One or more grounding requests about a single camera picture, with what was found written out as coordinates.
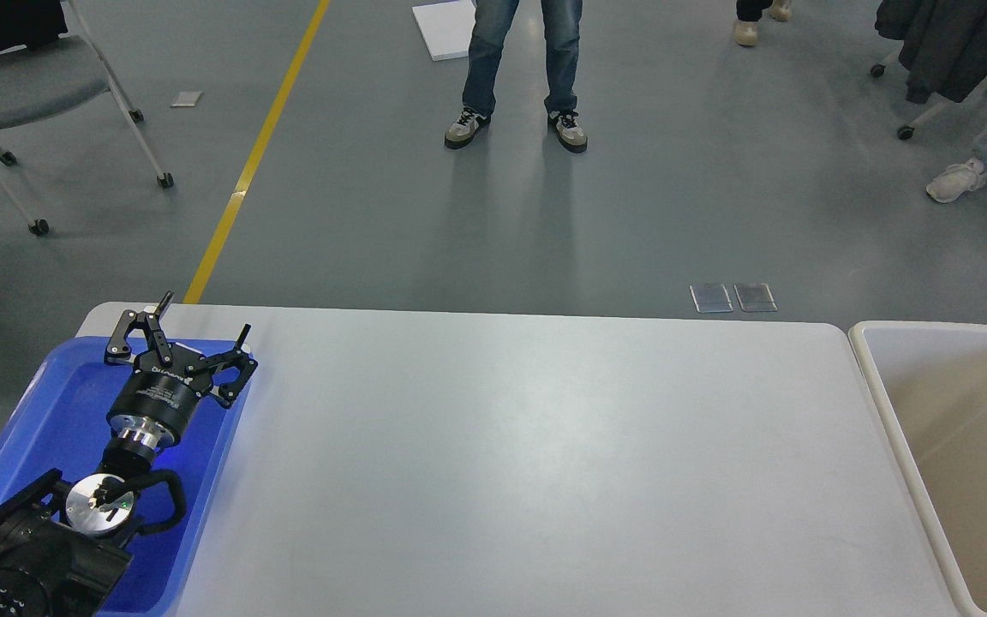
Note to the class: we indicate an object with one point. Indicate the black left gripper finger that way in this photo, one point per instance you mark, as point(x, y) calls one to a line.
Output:
point(226, 393)
point(118, 351)

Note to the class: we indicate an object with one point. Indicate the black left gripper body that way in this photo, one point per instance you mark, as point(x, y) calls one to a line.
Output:
point(154, 408)

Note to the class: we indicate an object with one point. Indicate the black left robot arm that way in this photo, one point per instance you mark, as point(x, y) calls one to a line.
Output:
point(108, 466)

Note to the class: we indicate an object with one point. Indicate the beige plastic bin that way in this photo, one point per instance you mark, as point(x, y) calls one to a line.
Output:
point(928, 380)

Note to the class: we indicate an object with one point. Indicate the small grey floor card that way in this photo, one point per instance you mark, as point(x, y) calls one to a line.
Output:
point(186, 99)

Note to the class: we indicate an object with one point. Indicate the grey folding chair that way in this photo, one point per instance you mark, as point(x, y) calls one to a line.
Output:
point(50, 64)

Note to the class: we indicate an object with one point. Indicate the right metal floor plate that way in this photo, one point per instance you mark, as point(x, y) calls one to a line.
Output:
point(755, 298)

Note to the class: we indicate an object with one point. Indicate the metal floor plate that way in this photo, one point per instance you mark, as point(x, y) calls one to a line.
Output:
point(711, 298)
point(755, 298)

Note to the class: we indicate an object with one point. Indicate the left metal floor plate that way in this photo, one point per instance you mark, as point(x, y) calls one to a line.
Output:
point(711, 298)

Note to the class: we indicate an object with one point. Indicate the white flat board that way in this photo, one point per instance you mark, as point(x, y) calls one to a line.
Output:
point(446, 28)

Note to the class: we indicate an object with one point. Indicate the chair with dark coat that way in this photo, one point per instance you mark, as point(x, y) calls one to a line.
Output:
point(943, 49)

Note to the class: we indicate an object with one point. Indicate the person in black trousers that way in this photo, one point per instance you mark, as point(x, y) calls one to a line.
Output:
point(749, 14)

